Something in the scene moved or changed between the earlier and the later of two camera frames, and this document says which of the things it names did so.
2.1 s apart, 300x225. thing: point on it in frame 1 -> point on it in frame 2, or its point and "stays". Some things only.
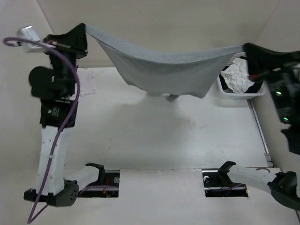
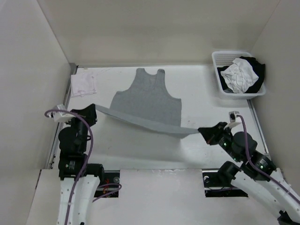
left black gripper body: (75, 52) -> (78, 123)
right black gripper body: (284, 71) -> (225, 140)
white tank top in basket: (237, 75) stays
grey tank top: (194, 74) -> (149, 101)
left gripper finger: (76, 37) -> (88, 113)
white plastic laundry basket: (222, 93) stays
